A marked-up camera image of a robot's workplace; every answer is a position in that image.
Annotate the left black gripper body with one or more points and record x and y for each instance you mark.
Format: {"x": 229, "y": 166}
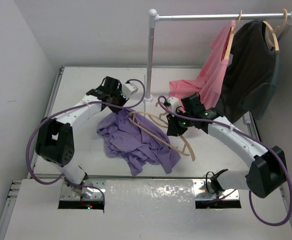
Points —
{"x": 117, "y": 98}

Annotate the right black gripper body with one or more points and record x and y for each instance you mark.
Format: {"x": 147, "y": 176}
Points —
{"x": 180, "y": 124}

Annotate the purple t shirt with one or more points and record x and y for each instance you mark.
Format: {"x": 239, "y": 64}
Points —
{"x": 124, "y": 139}

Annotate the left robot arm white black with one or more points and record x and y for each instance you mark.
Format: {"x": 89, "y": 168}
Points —
{"x": 55, "y": 140}

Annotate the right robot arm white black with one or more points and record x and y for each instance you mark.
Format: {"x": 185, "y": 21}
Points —
{"x": 266, "y": 167}

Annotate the pink t shirt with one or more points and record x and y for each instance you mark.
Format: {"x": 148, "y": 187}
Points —
{"x": 211, "y": 76}

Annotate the wooden hanger holding pink shirt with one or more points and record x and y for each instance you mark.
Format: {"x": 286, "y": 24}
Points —
{"x": 226, "y": 55}

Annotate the dark grey t shirt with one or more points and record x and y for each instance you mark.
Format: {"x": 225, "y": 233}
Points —
{"x": 252, "y": 78}

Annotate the wooden hanger holding dark shirt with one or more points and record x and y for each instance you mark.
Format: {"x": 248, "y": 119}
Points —
{"x": 270, "y": 32}

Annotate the silver clothes rack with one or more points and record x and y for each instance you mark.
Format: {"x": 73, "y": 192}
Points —
{"x": 154, "y": 17}

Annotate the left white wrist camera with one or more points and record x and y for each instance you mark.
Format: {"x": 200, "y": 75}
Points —
{"x": 128, "y": 89}

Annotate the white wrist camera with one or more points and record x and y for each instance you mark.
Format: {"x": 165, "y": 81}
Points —
{"x": 174, "y": 104}
{"x": 128, "y": 89}

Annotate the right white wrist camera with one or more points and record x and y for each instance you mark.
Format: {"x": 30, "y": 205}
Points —
{"x": 174, "y": 104}

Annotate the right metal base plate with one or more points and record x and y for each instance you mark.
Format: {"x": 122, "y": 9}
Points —
{"x": 201, "y": 194}

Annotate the metal base plate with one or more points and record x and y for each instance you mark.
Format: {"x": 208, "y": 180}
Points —
{"x": 201, "y": 194}
{"x": 91, "y": 193}

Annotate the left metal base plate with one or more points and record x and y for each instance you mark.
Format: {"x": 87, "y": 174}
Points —
{"x": 91, "y": 193}

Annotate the aluminium table frame rail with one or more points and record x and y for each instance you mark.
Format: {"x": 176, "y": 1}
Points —
{"x": 16, "y": 184}

